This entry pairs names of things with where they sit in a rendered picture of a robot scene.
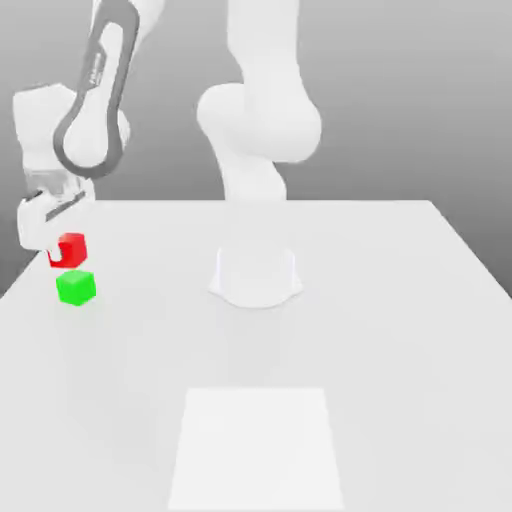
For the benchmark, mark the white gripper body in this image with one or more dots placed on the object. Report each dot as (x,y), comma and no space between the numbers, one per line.
(36,224)

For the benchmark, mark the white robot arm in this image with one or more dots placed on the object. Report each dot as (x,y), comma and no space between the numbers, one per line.
(260,120)

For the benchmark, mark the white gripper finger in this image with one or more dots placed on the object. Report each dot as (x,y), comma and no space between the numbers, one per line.
(53,251)

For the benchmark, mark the small green cube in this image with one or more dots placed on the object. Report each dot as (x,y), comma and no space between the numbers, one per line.
(76,288)

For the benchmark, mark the small red cube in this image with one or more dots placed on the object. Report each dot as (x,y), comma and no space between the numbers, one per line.
(74,250)

